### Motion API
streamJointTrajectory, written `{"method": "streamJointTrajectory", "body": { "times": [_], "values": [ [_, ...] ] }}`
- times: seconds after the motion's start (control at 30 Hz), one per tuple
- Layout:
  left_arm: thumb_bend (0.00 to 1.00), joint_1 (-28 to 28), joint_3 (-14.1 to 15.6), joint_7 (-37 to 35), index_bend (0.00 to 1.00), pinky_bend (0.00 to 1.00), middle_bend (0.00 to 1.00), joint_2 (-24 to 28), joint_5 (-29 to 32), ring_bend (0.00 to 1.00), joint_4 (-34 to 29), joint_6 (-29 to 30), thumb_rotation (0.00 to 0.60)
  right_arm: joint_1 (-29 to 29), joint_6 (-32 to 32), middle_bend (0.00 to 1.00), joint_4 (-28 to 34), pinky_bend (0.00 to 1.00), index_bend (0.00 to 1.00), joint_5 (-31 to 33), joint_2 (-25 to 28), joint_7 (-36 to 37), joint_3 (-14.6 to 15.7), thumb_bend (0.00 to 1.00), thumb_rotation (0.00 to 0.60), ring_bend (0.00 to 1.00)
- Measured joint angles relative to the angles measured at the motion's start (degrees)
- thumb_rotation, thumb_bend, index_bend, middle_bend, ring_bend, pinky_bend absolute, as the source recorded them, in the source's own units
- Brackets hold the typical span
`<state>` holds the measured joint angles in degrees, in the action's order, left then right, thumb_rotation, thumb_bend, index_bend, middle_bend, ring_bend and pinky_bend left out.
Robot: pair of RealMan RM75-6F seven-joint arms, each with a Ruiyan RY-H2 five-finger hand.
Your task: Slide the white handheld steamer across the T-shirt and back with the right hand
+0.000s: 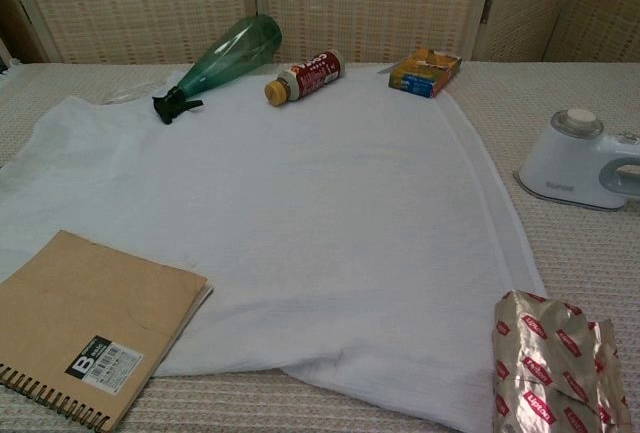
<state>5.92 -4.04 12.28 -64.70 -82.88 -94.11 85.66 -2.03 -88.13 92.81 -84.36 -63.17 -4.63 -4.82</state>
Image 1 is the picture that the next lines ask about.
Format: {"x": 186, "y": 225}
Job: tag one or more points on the woven rattan folding screen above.
{"x": 350, "y": 3}

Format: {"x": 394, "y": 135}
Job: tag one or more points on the white towel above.
{"x": 300, "y": 203}

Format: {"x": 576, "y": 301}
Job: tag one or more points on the green plastic spray bottle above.
{"x": 230, "y": 58}

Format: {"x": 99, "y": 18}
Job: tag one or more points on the silver Lipton foil bag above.
{"x": 545, "y": 368}

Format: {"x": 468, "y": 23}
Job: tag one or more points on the brown kraft spiral notebook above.
{"x": 85, "y": 298}

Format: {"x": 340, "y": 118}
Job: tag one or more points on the beige woven table cover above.
{"x": 575, "y": 253}

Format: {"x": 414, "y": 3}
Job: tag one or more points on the red label bottle yellow cap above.
{"x": 312, "y": 75}

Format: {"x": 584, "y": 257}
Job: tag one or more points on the yellow blue cardboard box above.
{"x": 425, "y": 75}

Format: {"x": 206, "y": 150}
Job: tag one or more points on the white steam iron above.
{"x": 565, "y": 160}

